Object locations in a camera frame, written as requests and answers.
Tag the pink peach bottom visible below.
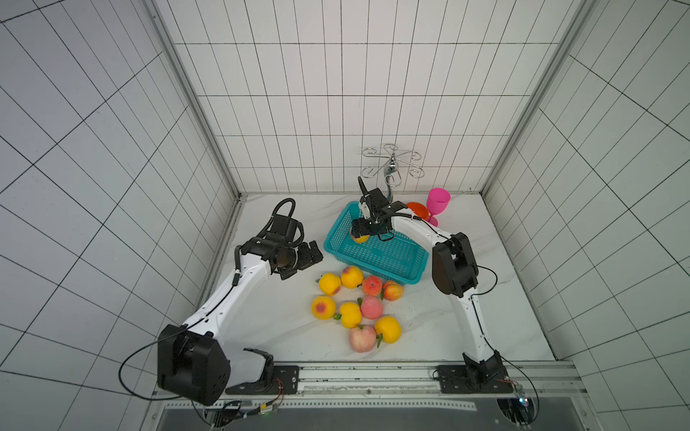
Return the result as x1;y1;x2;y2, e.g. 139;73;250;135
349;325;377;353

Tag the aluminium mounting rail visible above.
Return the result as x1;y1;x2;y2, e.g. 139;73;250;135
153;359;586;413

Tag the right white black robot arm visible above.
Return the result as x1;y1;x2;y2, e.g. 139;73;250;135
351;196;506;393

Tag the pink plastic goblet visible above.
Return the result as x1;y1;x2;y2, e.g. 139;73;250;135
426;188;451;226

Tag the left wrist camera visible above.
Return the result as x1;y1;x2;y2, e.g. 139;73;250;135
266;215;305;247

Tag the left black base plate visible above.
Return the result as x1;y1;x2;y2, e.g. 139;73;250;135
225;365;300;396

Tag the yellow peach centre leaf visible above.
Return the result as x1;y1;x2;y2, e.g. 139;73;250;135
334;302;363;329

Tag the pink peach centre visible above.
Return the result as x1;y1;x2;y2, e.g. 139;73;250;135
358;296;384;321

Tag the pink peach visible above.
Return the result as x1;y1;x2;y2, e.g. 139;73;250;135
358;296;384;321
349;325;377;353

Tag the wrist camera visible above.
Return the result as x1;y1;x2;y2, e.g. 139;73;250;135
359;188;389;218
266;215;305;247

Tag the yellow red peach top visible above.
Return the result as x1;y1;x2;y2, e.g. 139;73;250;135
341;266;365;289

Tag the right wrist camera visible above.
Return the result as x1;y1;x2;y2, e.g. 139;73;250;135
359;188;389;218

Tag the metal cup drying rack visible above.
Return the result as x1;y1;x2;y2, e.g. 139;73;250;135
360;144;425;202

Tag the yellow peach with leaf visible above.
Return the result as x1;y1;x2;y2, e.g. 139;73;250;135
350;235;369;244

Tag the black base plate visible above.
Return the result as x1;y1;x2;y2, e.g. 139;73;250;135
432;365;514;395
225;365;300;396

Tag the orange red peach right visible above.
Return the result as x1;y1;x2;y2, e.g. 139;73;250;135
381;280;405;302

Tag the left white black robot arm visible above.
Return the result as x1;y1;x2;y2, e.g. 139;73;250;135
156;238;323;406

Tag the yellow peach red spot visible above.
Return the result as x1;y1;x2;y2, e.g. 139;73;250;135
311;296;336;321

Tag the red peach centre top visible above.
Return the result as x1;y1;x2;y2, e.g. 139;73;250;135
362;275;383;296

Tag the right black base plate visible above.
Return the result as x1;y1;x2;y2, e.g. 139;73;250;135
432;365;514;395

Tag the orange plastic bowl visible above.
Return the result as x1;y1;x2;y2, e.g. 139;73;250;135
407;202;431;221

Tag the teal plastic basket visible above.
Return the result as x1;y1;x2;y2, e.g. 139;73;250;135
323;201;429;285

